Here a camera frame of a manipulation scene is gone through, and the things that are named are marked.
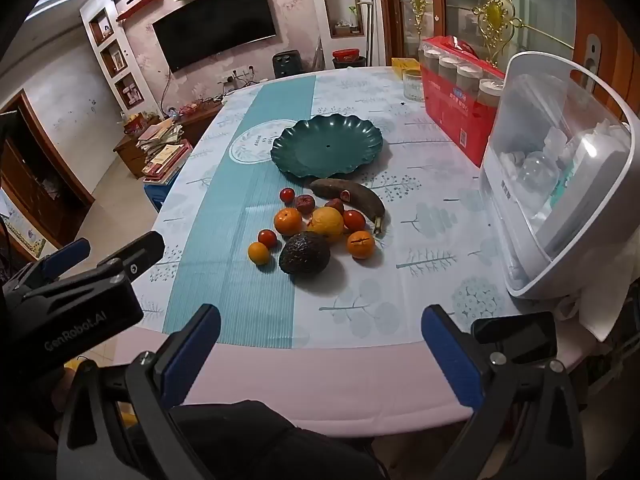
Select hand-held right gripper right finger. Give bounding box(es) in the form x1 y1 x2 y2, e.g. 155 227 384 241
421 304 587 480

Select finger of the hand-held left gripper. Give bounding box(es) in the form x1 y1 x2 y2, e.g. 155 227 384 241
97 231 166 283
7 239 92 293

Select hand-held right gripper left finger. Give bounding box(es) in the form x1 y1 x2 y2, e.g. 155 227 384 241
56 304 222 480

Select dark avocado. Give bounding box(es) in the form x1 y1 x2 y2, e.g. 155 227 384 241
278 232 332 276

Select large yellow orange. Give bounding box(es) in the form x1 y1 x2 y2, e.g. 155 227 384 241
307 206 346 239

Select dark green scalloped plate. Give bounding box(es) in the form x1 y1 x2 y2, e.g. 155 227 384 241
270 115 385 179

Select blue plastic stool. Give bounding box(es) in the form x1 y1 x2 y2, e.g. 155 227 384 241
144 180 176 213

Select black smartphone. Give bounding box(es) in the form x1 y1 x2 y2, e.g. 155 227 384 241
471 311 557 361

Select dark wooden cabinet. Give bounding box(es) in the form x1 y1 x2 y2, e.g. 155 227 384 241
0 89 96 248

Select stack of books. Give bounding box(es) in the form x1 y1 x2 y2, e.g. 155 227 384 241
136 121 193 184

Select person's dark clothing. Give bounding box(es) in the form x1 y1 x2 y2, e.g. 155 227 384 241
165 400 383 480

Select pink table cover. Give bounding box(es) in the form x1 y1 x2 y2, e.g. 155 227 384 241
75 327 601 437

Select printed teal white tablecloth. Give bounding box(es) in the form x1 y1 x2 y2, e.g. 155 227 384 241
132 66 531 351

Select wooden television cabinet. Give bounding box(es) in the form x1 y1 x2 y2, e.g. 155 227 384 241
114 102 223 178

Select overripe brown banana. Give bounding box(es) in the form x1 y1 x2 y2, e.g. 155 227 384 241
309 178 387 237

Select white baby bottle sterilizer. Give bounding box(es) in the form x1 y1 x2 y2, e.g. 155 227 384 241
479 51 640 300

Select red jar gift package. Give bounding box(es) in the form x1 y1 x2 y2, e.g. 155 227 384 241
419 36 507 167

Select dark air fryer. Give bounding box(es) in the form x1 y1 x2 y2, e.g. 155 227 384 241
272 51 304 79

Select black flat television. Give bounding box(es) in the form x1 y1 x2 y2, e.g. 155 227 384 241
152 0 277 73

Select clear drinking glass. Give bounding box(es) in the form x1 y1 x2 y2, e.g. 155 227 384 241
403 69 426 102

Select red lidded container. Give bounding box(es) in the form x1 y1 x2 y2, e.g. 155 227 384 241
332 48 367 68

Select yellow cardboard box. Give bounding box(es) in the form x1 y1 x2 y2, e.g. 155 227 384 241
391 57 422 78

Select metal pole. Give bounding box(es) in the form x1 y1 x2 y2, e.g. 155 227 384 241
357 0 377 67

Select glass door with gold ornament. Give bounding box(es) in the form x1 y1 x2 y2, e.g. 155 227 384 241
380 0 640 93

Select white wall niche shelves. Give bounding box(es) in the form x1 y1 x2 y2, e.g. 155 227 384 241
80 7 146 111

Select red wall shelf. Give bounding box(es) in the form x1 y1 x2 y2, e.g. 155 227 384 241
116 0 166 22

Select white wall display niche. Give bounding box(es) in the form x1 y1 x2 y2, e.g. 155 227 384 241
320 0 362 39

